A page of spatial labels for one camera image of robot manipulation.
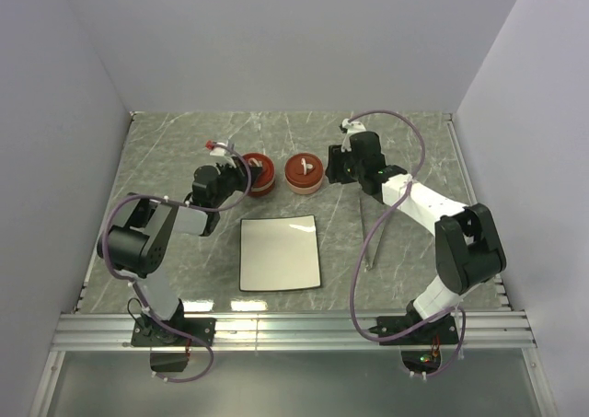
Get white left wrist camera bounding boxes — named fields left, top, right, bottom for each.
left=205, top=140, right=233, bottom=160

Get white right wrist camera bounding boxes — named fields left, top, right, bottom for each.
left=340, top=119, right=366, bottom=152

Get metal tongs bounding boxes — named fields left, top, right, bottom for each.
left=358, top=192, right=387, bottom=272

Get red lid with white tab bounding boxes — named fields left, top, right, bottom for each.
left=284, top=153, right=323, bottom=188

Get pink cream round container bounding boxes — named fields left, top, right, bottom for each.
left=286, top=181, right=322, bottom=195

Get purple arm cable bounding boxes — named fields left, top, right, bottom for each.
left=101, top=143, right=253, bottom=383
left=345, top=109, right=467, bottom=379

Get white square plate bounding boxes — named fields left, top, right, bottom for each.
left=239, top=214, right=321, bottom=293

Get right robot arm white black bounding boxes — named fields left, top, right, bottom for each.
left=326, top=131, right=506, bottom=343

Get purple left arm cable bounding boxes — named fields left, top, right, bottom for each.
left=101, top=143, right=253, bottom=383

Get steel bowl red base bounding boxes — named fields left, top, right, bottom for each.
left=248, top=180, right=275, bottom=198

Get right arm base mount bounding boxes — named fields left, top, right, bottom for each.
left=369, top=314, right=459, bottom=346

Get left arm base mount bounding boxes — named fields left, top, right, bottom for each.
left=131, top=315, right=216, bottom=375

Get aluminium rail frame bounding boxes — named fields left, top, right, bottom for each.
left=50, top=110, right=553, bottom=417

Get red lid with ring handle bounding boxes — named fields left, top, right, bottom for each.
left=244, top=152, right=275, bottom=192

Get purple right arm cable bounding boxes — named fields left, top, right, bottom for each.
left=345, top=109, right=467, bottom=379

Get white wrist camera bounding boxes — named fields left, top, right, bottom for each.
left=340, top=119, right=366, bottom=152
left=205, top=140, right=233, bottom=160

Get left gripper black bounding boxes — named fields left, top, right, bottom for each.
left=212, top=156, right=262, bottom=209

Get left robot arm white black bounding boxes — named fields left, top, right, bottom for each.
left=97, top=156, right=262, bottom=345

